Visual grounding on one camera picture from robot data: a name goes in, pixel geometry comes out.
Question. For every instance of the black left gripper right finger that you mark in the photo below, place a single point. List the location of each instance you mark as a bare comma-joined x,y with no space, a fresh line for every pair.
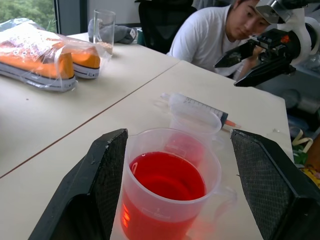
272,190

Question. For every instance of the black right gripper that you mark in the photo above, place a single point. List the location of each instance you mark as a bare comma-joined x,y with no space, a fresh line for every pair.
277,47

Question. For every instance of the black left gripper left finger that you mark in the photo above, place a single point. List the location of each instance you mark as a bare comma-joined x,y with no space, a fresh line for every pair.
82,190

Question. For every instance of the large plastic syringe orange tip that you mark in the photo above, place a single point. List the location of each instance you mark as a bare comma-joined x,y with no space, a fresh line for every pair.
200,106

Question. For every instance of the small clear plastic cup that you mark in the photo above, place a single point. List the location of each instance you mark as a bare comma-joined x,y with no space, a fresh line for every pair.
197,120

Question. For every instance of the plastic beaker with red liquid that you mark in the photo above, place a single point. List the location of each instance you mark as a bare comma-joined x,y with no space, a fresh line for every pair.
165,180

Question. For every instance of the yellow printed package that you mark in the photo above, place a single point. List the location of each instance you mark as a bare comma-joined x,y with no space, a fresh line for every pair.
312,173

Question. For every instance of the person in white t-shirt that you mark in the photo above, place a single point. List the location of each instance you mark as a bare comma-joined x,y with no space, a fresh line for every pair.
205,37

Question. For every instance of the black office chair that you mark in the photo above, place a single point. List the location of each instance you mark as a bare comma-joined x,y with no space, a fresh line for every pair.
160,22

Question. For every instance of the grey fabric bundle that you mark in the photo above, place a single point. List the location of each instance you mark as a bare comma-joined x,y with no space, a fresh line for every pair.
122,33

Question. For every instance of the orange canvas sneaker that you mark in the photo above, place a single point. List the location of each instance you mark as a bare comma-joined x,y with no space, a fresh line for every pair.
32,65
86,60

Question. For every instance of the clear glass mug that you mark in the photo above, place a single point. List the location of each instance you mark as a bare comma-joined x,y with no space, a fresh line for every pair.
105,25

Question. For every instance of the orange sneakers in plastic bag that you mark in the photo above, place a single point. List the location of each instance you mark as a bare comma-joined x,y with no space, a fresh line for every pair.
32,35

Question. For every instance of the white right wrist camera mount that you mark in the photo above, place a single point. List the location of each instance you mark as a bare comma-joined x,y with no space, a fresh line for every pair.
302,32

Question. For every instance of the dark window frame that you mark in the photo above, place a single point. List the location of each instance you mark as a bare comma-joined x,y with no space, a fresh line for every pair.
70,15

